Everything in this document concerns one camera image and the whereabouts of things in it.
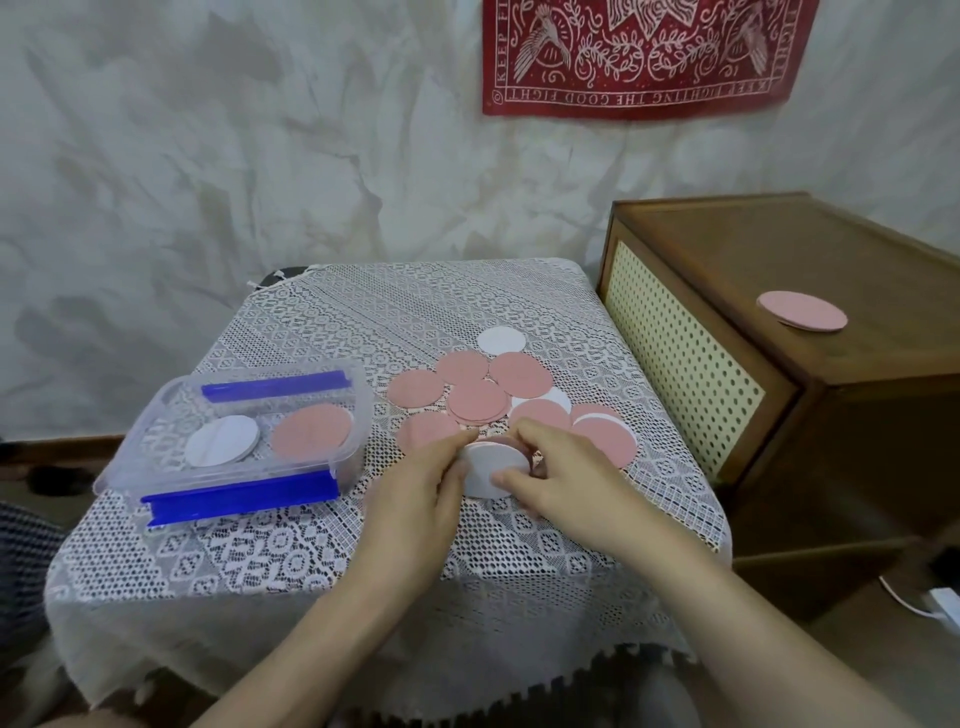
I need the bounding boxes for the person's right hand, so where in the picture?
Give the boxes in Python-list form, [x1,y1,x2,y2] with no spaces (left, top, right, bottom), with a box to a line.
[491,417,663,561]

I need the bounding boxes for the person's left hand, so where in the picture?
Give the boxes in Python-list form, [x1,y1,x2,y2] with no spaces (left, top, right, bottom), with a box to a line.
[351,426,481,603]

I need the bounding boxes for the white round disc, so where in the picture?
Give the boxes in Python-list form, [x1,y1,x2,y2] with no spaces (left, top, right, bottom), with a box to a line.
[459,441,534,501]

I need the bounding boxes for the person's left forearm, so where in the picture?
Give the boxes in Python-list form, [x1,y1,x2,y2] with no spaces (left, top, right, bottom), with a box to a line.
[187,581,421,728]

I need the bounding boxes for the person's right forearm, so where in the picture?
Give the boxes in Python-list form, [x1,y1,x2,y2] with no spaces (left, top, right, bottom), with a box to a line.
[594,519,927,728]

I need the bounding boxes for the pile of pink and white discs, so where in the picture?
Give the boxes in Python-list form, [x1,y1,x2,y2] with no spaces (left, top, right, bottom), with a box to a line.
[386,325,640,471]

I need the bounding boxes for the pink round disc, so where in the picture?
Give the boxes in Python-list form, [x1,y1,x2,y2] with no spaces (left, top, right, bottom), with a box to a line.
[756,290,849,334]
[270,403,355,463]

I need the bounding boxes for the white lace tablecloth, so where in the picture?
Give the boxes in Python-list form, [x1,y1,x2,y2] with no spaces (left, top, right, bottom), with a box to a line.
[43,258,733,711]

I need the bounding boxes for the clear plastic box blue latches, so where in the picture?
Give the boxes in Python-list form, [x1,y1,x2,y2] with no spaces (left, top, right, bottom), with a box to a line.
[93,362,376,531]

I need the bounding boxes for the white disc with seam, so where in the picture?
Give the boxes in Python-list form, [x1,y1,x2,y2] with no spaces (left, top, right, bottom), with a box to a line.
[183,414,262,468]

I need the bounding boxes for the black table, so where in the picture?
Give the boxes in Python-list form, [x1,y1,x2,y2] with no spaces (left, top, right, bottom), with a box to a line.
[257,265,325,291]

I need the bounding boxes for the brown wooden cabinet rattan door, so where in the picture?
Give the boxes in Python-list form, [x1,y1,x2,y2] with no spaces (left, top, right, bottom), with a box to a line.
[596,192,960,625]

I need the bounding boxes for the grey checked fabric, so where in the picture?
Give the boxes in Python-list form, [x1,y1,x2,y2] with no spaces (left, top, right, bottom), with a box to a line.
[0,500,70,670]

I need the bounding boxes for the white power adapter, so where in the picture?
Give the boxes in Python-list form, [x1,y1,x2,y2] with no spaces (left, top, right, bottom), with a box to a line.
[927,587,960,633]

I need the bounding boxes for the white cable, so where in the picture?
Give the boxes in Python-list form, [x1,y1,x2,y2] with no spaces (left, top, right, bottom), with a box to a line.
[877,573,945,621]

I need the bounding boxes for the red patterned wall cloth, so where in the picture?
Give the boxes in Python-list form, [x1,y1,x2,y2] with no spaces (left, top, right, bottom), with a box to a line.
[482,0,821,122]

